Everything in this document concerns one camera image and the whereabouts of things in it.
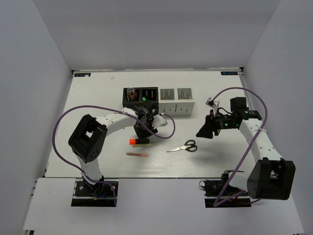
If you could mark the orange translucent pen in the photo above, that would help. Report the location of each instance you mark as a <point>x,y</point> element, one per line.
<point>137,154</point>

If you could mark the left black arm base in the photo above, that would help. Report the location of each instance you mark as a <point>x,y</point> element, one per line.
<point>98,195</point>

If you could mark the black handled scissors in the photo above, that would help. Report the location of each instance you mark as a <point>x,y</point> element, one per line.
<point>189,146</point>

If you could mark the orange cap black highlighter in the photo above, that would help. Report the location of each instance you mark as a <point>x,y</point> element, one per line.
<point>134,141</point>

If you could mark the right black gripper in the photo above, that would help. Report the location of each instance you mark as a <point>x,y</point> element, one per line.
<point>210,126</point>

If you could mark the left blue table label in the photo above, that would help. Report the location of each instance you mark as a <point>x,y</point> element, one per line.
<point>82,74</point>

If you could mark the black double pen holder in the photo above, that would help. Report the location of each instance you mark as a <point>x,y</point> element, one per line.
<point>150,93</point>

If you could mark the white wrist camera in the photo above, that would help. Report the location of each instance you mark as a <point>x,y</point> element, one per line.
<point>159,121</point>
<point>213,103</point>

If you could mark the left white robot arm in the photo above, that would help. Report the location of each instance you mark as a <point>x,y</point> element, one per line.
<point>88,138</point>

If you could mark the right blue table label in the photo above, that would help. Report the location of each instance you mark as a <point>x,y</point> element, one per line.
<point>229,73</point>

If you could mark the yellow translucent pen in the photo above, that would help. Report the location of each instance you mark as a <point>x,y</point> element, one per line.
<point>142,145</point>

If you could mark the blue table label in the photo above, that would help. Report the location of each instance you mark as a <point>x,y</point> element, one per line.
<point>229,73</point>
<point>82,74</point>

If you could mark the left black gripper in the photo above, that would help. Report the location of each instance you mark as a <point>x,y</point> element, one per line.
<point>141,135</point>

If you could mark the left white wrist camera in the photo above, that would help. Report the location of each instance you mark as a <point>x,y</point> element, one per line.
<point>159,121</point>

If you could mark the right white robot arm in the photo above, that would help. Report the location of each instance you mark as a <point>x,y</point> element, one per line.
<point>272,176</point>

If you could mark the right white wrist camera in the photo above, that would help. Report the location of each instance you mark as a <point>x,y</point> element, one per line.
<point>213,103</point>

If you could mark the white double pen holder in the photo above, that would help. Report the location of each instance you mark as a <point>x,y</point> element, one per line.
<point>176,101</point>

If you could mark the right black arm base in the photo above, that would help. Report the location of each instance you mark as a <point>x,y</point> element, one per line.
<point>213,187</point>

